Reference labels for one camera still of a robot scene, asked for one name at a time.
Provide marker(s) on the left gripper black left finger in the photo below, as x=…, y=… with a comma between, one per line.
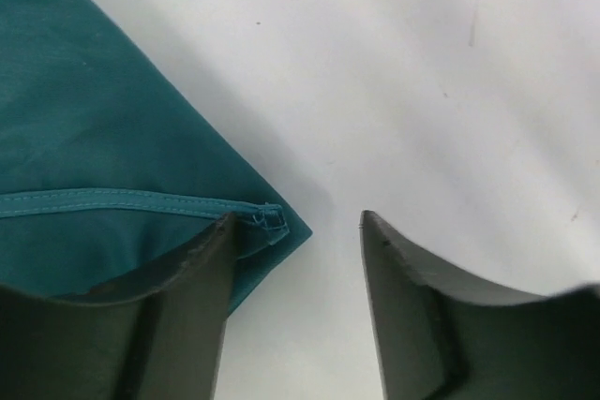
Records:
x=153, y=333

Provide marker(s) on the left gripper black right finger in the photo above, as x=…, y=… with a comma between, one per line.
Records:
x=445, y=333

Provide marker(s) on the teal cloth napkin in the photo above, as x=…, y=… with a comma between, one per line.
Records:
x=105, y=166

